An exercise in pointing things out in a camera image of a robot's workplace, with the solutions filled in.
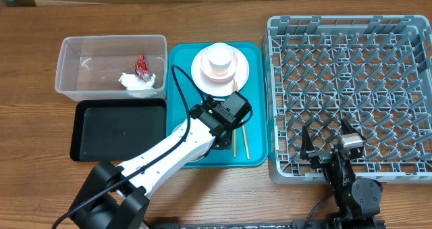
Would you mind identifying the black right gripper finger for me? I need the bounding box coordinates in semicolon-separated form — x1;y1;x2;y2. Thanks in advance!
300;126;315;160
340;118;366;141

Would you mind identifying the red snack wrapper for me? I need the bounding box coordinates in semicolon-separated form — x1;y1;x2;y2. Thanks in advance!
134;54;150;82

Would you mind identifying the white napkin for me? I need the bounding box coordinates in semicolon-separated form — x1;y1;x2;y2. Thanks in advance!
119;73;156;91

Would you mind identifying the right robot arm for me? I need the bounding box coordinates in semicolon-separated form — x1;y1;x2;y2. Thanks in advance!
300;118;386;229

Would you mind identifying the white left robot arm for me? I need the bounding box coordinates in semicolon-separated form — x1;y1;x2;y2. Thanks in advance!
63;92;251;229

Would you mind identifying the grey dishwasher rack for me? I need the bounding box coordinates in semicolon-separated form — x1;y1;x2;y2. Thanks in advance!
262;15;431;184

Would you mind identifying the teal serving tray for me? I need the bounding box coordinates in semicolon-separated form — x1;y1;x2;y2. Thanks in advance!
166;42;269;168

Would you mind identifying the right wooden chopstick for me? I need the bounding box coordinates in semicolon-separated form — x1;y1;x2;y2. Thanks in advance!
234;81;250;159

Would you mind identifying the white round plate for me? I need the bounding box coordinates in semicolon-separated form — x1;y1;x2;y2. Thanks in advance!
191;47;250;97

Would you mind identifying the pink shallow bowl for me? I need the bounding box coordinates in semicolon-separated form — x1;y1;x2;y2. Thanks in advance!
200;49;238;83

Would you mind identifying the white cup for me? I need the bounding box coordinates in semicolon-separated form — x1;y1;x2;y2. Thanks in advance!
207;43;234;74

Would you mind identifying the black rectangular tray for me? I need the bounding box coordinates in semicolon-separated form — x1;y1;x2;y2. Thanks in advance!
70;99;166;161

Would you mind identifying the clear plastic storage bin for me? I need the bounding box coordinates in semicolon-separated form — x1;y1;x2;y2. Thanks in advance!
55;34;168;101

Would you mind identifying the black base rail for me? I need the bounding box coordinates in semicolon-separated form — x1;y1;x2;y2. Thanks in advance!
144;218;385;229

